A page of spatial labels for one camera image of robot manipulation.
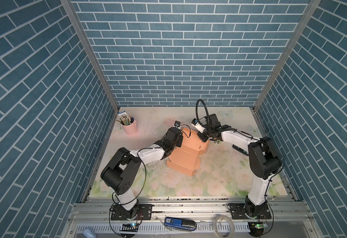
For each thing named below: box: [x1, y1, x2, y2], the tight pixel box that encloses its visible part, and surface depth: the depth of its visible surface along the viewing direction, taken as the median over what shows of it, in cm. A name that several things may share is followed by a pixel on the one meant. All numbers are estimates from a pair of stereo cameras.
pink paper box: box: [166, 127, 210, 177], surface depth 96 cm
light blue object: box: [82, 227, 98, 238], surface depth 67 cm
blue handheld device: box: [164, 216, 197, 231], surface depth 70 cm
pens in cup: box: [115, 114, 135, 126], surface depth 94 cm
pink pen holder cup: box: [120, 117, 139, 136], surface depth 101 cm
